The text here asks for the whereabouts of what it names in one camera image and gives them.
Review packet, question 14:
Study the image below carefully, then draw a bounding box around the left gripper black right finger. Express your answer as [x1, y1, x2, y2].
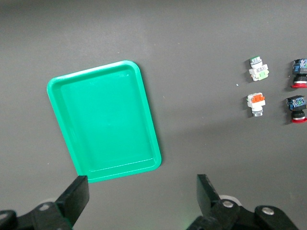
[189, 174, 240, 230]

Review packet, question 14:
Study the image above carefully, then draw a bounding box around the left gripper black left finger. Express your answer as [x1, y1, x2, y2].
[31, 175, 90, 230]

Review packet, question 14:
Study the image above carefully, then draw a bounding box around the white push button orange block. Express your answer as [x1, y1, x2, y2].
[246, 93, 266, 117]

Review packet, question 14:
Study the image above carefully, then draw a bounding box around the white push button green cap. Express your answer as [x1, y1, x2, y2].
[248, 57, 269, 82]

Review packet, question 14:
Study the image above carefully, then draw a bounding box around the green plastic tray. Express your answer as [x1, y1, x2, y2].
[46, 59, 162, 184]

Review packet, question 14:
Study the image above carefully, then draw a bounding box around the red mushroom push button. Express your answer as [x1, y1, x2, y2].
[286, 95, 307, 124]
[290, 58, 307, 89]

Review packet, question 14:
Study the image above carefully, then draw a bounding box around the dark grey table mat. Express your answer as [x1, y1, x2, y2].
[0, 0, 307, 230]

